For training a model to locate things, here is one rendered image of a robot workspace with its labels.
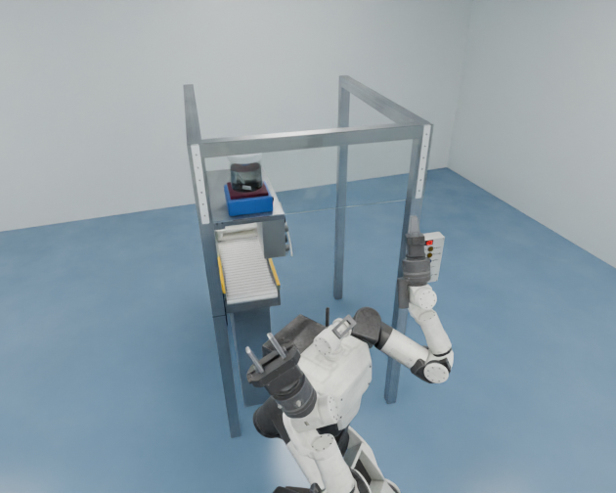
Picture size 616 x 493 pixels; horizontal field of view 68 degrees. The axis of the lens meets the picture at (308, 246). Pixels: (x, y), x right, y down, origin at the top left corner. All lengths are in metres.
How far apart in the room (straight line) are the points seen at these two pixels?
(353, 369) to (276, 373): 0.48
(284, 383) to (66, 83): 4.46
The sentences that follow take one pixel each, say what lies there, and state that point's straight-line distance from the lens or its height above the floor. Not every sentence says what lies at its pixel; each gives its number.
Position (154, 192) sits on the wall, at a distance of 5.45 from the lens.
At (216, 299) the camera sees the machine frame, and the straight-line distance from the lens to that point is 2.17.
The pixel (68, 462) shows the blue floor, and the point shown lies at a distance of 3.07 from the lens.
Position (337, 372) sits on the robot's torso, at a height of 1.29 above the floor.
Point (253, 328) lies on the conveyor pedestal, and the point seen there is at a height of 0.62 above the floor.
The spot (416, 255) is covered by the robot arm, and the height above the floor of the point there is 1.55.
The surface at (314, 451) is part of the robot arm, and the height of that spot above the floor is 1.34.
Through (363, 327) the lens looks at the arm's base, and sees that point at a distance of 1.55.
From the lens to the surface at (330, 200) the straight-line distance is 2.00.
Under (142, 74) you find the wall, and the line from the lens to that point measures 5.10.
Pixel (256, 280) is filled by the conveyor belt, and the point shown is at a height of 0.94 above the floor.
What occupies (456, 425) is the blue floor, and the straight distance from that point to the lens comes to 3.02.
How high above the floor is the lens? 2.30
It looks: 31 degrees down
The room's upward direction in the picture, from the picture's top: 1 degrees counter-clockwise
